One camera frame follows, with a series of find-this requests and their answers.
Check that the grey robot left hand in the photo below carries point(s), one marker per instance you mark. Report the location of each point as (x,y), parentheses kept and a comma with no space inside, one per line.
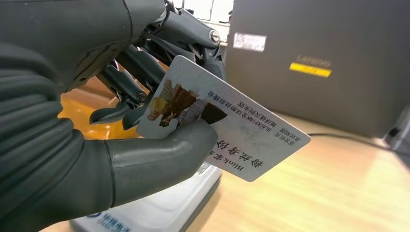
(80,32)

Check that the grey card reader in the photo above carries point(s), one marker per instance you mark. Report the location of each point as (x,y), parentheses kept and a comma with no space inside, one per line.
(160,208)

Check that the white ID card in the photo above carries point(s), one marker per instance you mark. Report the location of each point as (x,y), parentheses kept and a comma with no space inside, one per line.
(256,137)

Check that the grey laptop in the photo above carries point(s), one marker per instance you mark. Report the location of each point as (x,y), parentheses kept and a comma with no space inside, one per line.
(352,102)

